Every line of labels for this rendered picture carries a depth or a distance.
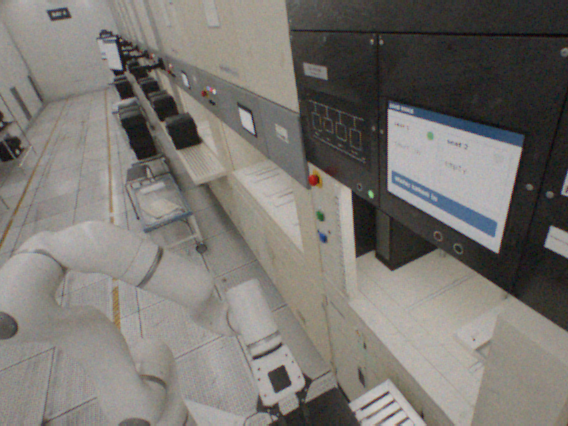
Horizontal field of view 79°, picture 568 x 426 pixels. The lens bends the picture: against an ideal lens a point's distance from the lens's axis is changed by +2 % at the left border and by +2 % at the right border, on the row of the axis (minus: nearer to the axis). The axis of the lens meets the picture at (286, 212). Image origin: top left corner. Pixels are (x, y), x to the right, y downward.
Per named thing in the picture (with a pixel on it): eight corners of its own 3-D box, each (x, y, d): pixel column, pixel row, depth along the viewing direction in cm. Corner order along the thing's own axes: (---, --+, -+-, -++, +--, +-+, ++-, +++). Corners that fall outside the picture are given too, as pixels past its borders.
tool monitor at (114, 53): (114, 79, 351) (97, 40, 332) (163, 68, 365) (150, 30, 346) (115, 85, 318) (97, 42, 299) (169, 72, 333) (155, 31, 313)
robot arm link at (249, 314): (236, 348, 80) (260, 341, 74) (215, 295, 82) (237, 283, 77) (261, 334, 86) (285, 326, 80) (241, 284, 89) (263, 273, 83)
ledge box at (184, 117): (170, 142, 347) (161, 117, 333) (197, 135, 354) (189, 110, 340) (174, 152, 323) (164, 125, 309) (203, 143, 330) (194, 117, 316)
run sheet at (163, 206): (140, 209, 311) (139, 208, 310) (163, 197, 324) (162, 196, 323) (157, 219, 291) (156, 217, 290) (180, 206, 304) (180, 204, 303)
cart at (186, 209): (144, 225, 377) (126, 187, 351) (189, 208, 394) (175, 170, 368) (160, 275, 301) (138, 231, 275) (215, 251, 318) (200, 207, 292)
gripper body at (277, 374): (246, 358, 75) (266, 410, 72) (288, 337, 77) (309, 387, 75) (243, 354, 82) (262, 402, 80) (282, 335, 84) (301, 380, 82)
